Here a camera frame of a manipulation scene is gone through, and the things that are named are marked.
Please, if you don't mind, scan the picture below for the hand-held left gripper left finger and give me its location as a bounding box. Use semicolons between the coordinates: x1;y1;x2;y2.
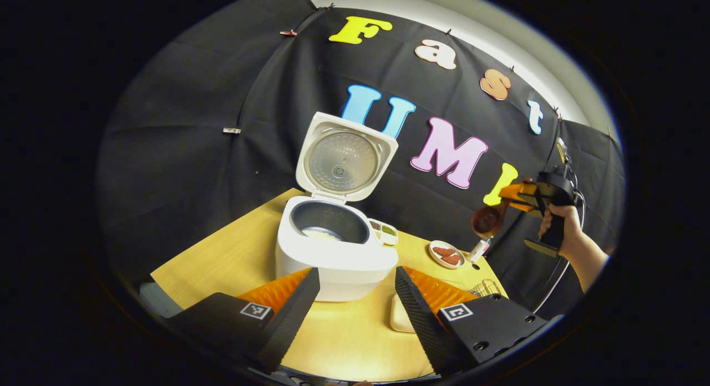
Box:
166;267;321;374

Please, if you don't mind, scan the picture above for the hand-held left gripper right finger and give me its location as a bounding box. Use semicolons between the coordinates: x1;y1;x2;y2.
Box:
395;266;564;375

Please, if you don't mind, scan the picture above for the brown wooden spoon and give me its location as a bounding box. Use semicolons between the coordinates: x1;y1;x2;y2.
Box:
471;200;514;239

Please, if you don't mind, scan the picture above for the metal wire chopstick holder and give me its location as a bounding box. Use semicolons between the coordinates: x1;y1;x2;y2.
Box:
469;279;501;298

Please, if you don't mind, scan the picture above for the white rice cooker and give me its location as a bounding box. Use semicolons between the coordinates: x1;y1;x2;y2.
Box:
275;111;400;302

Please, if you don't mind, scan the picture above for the clear glass dish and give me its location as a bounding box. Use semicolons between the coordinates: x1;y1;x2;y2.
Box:
389;293;417;334

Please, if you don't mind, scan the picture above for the small pink-label bottle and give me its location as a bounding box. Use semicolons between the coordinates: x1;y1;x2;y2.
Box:
469;237;493;263

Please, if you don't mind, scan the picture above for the white round plate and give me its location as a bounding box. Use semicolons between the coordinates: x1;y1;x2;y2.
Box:
429;240;466;270

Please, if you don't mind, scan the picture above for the white divided dish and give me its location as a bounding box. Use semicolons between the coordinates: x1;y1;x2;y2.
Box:
368;218;399;246

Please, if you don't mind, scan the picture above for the pale grey board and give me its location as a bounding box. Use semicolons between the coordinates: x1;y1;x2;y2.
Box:
139;282;170;318

